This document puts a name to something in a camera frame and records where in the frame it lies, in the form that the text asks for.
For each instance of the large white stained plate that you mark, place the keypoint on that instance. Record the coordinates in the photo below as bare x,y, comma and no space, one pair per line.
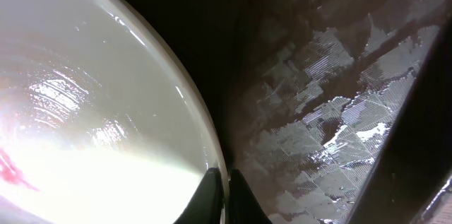
100,122

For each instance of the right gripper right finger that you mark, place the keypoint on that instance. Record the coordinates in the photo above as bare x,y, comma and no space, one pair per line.
243,206

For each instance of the large brown serving tray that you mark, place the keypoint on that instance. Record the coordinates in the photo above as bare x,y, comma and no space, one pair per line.
334,111

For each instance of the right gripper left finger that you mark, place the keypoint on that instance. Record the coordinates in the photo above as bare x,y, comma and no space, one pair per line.
205,206

